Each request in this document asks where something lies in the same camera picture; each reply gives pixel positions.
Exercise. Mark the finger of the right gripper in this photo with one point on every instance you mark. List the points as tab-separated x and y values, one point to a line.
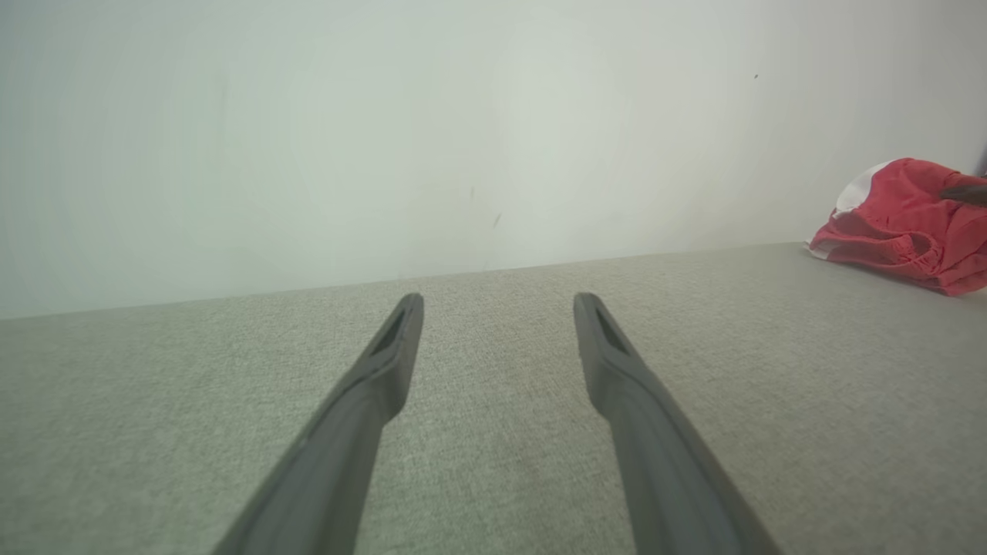
970	195

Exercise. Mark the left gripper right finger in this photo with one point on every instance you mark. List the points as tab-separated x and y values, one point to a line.
663	462

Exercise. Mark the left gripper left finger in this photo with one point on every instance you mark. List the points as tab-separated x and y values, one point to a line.
351	447

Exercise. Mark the red shorts with white stripe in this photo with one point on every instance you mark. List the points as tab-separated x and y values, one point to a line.
894	223

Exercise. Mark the grey fabric sofa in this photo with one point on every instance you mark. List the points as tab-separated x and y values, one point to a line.
193	385

